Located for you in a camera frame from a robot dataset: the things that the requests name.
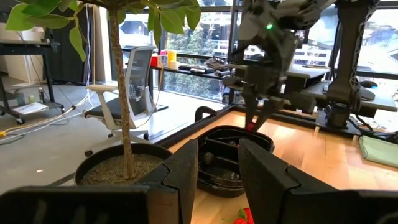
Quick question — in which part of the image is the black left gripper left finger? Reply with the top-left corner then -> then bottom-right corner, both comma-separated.
0,139 -> 199,224

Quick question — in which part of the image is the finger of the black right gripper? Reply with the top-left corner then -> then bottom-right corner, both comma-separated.
242,91 -> 259,130
253,98 -> 283,132

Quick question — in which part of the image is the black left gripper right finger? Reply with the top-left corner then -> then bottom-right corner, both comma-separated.
238,138 -> 398,224

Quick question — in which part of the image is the dark blackberry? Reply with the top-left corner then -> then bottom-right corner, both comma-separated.
203,152 -> 216,166

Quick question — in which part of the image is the black divided tupperware container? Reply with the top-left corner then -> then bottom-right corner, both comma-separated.
195,124 -> 275,198

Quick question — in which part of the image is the grey cloth heap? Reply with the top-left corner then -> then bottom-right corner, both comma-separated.
205,57 -> 231,72

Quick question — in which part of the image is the black window side table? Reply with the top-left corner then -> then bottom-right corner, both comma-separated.
150,64 -> 233,100

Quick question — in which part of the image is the yellow cup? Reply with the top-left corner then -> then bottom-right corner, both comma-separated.
167,49 -> 178,68

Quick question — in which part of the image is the black computer mouse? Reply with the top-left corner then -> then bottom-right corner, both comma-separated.
359,80 -> 379,89

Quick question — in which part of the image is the green plant in black pot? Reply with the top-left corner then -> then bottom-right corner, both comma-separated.
4,0 -> 202,187

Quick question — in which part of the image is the grey office desk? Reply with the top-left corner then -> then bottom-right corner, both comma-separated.
303,80 -> 398,113

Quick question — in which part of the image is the white office chair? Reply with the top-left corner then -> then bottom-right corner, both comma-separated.
83,45 -> 170,157

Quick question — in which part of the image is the green cloth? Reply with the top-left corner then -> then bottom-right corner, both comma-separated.
358,134 -> 398,169

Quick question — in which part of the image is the white paper sheet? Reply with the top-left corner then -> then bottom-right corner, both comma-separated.
12,101 -> 50,116

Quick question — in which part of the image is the black wheeled desk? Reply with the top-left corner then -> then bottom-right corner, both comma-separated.
0,39 -> 65,125

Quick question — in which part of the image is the black clamp handle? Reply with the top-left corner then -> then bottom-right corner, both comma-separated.
194,105 -> 218,123

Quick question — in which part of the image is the black aluminium table frame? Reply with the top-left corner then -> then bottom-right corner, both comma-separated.
154,104 -> 398,149

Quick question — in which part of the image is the yellow floor cable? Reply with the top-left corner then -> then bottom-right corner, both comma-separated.
0,105 -> 77,139

